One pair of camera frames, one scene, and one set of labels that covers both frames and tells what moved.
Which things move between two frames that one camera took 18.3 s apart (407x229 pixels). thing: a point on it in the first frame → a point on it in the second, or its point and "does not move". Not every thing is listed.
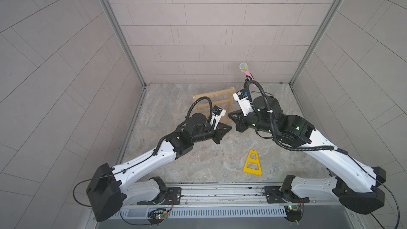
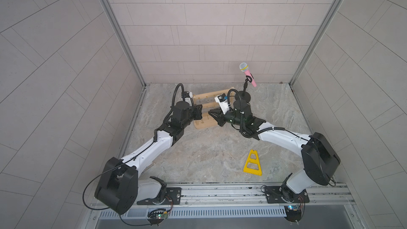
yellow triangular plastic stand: [249, 160] does not move
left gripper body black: [212, 134] → [194, 114]
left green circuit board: [157, 216] does not move
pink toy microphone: [244, 67] does not move
